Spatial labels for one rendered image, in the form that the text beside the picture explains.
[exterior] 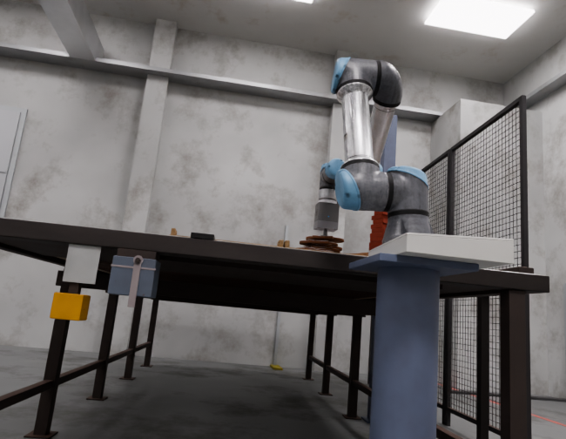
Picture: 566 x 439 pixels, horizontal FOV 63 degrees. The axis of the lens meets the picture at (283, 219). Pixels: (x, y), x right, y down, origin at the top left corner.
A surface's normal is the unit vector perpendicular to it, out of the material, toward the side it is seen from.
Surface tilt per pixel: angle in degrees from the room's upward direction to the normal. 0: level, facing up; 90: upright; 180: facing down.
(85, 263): 90
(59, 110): 90
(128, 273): 90
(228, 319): 90
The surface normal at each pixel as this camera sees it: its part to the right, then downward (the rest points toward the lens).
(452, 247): 0.15, -0.18
